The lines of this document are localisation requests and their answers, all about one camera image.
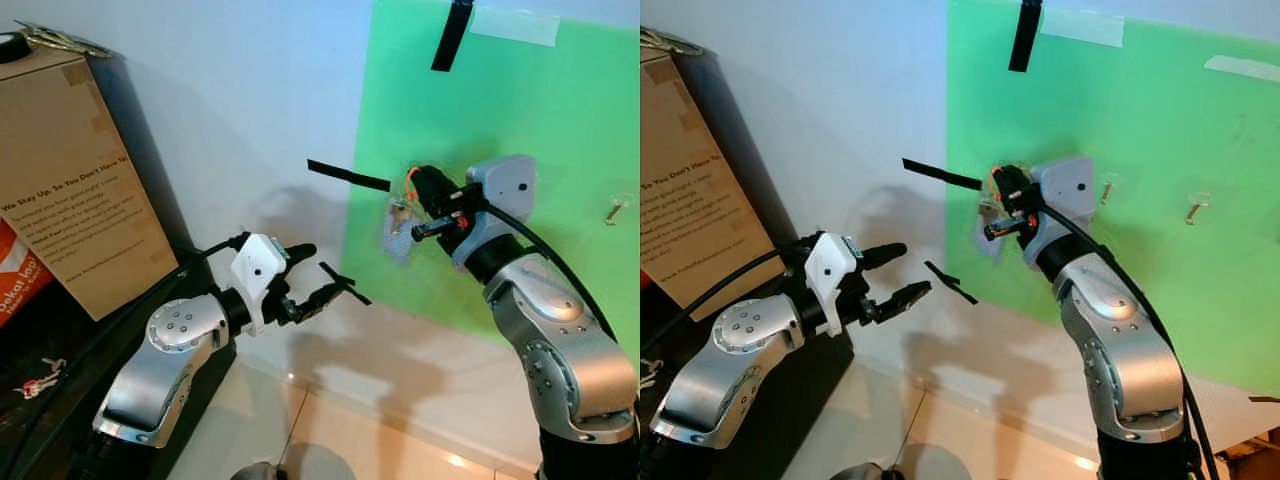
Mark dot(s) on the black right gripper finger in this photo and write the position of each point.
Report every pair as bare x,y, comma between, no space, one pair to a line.
420,185
1022,188
1000,185
445,190

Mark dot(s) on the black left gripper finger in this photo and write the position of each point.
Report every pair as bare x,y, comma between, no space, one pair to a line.
300,252
908,298
885,254
325,296

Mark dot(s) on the keys with orange tag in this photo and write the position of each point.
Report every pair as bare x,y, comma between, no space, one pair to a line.
992,212
402,212

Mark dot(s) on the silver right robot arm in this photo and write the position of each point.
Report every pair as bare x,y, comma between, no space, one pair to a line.
1125,350
560,350

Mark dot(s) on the clear hook with brass screw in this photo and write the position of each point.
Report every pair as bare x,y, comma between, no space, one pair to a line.
618,210
1197,210
1109,188

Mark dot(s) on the black tape strip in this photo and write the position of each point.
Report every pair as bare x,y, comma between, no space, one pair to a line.
1026,35
942,175
350,176
358,293
452,35
1266,399
955,284

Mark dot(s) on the green plastic board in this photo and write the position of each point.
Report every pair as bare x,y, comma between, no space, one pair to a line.
1180,120
560,110

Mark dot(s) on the clear tape strip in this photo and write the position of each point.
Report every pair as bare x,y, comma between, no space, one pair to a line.
1082,27
1245,68

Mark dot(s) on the grey robot torso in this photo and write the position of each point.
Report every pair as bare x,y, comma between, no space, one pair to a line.
862,473
258,472

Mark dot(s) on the tall printed cardboard box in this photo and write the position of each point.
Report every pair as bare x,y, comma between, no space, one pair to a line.
70,180
700,190

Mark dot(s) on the small red white item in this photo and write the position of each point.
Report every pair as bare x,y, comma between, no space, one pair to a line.
647,375
40,380

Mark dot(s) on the orange printed package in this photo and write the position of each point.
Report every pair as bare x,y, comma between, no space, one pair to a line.
20,275

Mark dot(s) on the metal key bunch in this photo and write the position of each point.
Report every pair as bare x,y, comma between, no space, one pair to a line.
670,43
60,42

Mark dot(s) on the small black object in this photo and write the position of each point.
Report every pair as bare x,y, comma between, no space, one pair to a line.
12,48

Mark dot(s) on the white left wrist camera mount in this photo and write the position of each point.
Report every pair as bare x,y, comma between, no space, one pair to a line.
828,280
258,280

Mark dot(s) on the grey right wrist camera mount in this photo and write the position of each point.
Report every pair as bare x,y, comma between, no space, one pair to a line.
500,200
1065,200

